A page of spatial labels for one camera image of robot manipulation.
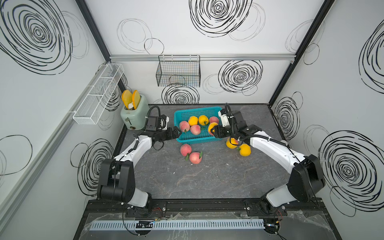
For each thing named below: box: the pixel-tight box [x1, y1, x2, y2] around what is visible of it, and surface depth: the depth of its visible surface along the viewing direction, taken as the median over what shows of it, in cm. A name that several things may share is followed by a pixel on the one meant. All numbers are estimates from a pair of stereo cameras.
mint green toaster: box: [120, 94, 150, 131], surface depth 98 cm
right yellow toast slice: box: [132, 89, 141, 110], surface depth 98 cm
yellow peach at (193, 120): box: [188, 116, 198, 127], surface depth 106 cm
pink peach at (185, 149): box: [180, 143, 192, 157], surface depth 91 cm
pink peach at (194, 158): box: [189, 152, 202, 165], surface depth 87 cm
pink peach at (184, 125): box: [179, 120, 191, 132], surface depth 101 cm
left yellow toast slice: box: [122, 89, 133, 109], surface depth 98 cm
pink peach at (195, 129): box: [190, 124, 201, 135], surface depth 101 cm
